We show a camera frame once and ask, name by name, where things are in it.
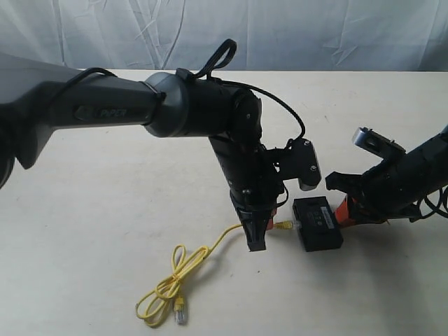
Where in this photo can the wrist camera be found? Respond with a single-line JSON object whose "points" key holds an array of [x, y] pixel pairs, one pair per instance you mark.
{"points": [[297, 160], [376, 144]]}

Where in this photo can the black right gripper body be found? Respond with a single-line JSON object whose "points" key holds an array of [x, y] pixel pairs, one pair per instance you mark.
{"points": [[388, 190]]}

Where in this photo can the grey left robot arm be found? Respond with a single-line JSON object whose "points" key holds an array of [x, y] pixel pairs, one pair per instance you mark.
{"points": [[38, 98]]}

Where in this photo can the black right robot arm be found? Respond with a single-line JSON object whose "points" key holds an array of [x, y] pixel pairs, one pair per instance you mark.
{"points": [[434, 152]]}

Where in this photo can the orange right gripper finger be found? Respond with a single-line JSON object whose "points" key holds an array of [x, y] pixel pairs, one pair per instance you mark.
{"points": [[362, 218], [343, 213]]}

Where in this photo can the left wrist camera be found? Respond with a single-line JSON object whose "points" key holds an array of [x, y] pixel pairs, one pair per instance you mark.
{"points": [[297, 160]]}

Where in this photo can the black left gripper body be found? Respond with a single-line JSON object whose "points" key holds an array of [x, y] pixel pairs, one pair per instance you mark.
{"points": [[255, 188]]}

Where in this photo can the grey backdrop cloth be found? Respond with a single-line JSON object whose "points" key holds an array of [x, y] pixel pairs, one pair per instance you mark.
{"points": [[270, 35]]}

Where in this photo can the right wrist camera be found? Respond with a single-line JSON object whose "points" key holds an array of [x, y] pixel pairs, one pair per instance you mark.
{"points": [[376, 144]]}

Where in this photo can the black network switch box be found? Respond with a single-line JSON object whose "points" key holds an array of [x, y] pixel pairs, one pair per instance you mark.
{"points": [[317, 226]]}

